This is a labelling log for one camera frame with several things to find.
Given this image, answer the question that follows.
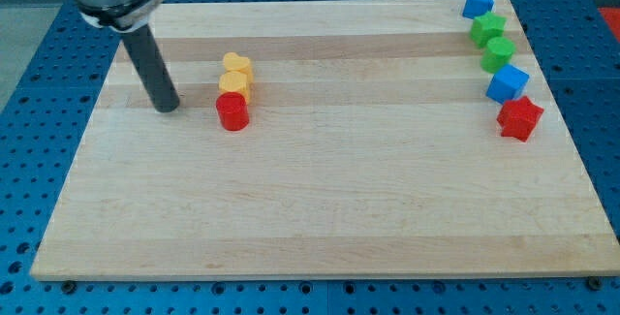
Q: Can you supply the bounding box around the wooden board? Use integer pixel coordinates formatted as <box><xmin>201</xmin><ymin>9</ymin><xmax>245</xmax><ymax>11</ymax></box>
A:
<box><xmin>31</xmin><ymin>0</ymin><xmax>619</xmax><ymax>281</ymax></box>

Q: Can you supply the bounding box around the green cylinder block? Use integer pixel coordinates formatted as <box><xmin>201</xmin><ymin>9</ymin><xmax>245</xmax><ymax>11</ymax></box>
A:
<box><xmin>480</xmin><ymin>37</ymin><xmax>516</xmax><ymax>74</ymax></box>

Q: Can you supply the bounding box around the yellow heart block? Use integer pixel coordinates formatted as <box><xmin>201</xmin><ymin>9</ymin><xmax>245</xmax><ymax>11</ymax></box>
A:
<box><xmin>223</xmin><ymin>52</ymin><xmax>254</xmax><ymax>83</ymax></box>

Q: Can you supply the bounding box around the green star block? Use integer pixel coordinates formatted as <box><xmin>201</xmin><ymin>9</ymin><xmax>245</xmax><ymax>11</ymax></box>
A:
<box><xmin>470</xmin><ymin>12</ymin><xmax>507</xmax><ymax>48</ymax></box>

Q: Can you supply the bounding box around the yellow hexagon block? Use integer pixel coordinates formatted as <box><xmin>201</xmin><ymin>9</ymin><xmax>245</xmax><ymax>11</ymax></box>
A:
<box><xmin>218</xmin><ymin>71</ymin><xmax>251</xmax><ymax>104</ymax></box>

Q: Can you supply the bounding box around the red cylinder block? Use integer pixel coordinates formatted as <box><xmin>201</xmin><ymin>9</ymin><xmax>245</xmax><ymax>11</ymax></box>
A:
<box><xmin>216</xmin><ymin>92</ymin><xmax>250</xmax><ymax>131</ymax></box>

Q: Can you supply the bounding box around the red star block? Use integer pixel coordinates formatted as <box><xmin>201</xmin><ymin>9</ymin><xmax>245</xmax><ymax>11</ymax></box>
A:
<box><xmin>496</xmin><ymin>96</ymin><xmax>544</xmax><ymax>142</ymax></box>

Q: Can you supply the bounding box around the blue pentagon block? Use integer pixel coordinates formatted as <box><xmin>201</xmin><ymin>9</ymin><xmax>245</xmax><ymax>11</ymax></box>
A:
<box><xmin>462</xmin><ymin>0</ymin><xmax>495</xmax><ymax>19</ymax></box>

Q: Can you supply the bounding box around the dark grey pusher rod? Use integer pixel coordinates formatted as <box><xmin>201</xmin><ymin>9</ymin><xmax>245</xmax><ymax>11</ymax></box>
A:
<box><xmin>121</xmin><ymin>24</ymin><xmax>180</xmax><ymax>113</ymax></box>

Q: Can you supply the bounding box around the blue cube block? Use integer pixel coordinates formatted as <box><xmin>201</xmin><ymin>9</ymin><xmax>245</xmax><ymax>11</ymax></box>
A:
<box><xmin>485</xmin><ymin>64</ymin><xmax>530</xmax><ymax>104</ymax></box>

